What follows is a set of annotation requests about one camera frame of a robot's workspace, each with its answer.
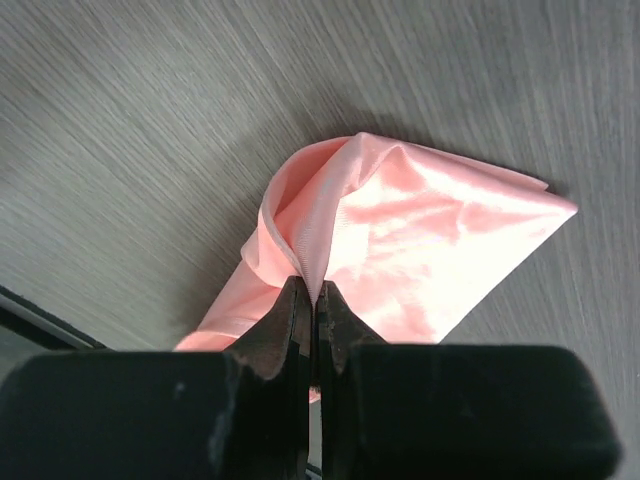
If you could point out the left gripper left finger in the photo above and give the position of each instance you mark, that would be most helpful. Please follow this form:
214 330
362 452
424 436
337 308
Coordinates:
241 413

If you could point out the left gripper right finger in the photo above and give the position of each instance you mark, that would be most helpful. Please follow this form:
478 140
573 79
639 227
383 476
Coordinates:
410 411

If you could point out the pink satin napkin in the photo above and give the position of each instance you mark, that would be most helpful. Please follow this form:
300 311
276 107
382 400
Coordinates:
413 237

